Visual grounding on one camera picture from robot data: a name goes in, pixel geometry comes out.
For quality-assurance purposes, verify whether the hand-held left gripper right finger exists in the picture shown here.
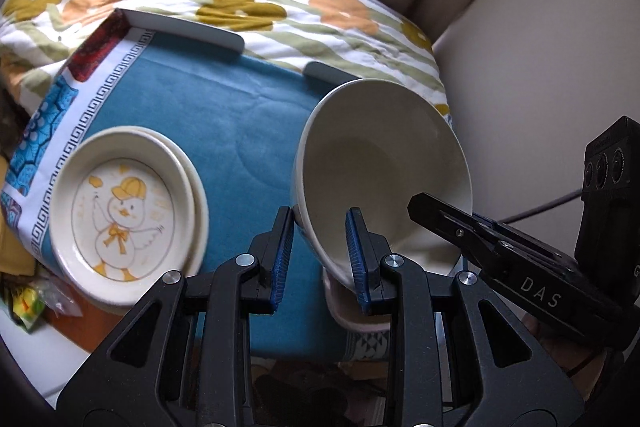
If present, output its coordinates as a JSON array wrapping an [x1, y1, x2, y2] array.
[[345, 207, 586, 427]]

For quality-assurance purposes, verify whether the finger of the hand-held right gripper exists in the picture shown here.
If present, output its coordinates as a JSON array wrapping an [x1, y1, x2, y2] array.
[[407, 193, 506, 280], [472, 216, 576, 269]]

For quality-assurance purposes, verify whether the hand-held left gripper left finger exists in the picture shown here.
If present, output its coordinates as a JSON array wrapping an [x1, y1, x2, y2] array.
[[56, 206, 295, 427]]

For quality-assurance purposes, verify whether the pink square bowl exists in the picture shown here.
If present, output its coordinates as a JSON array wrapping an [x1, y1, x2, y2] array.
[[322, 269, 393, 334]]

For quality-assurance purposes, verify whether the large light grey plate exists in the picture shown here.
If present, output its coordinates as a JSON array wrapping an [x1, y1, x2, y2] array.
[[100, 127, 210, 315]]

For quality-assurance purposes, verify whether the white round bowl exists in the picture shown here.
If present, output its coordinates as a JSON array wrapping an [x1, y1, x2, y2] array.
[[291, 78, 473, 295]]

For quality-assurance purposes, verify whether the small duck print plate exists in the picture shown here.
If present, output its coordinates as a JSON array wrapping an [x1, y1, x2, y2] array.
[[50, 127, 197, 308]]

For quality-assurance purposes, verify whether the blue patterned mat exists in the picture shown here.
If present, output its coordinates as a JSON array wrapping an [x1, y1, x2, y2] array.
[[0, 27, 401, 363]]

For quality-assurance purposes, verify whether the floral striped blanket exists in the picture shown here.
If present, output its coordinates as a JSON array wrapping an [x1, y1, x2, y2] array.
[[0, 0, 453, 128]]

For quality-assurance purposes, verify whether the clear plastic bag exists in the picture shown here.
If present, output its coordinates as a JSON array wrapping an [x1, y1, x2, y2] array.
[[35, 277, 82, 319]]

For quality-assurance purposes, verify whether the yellow green snack packet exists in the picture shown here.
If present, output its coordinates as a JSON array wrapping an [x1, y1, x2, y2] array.
[[2, 284, 46, 333]]

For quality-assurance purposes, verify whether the yellow cloth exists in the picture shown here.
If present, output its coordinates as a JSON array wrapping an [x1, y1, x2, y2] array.
[[0, 157, 37, 279]]

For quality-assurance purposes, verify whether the black cable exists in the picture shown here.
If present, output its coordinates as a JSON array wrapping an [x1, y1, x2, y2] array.
[[500, 189, 586, 224]]

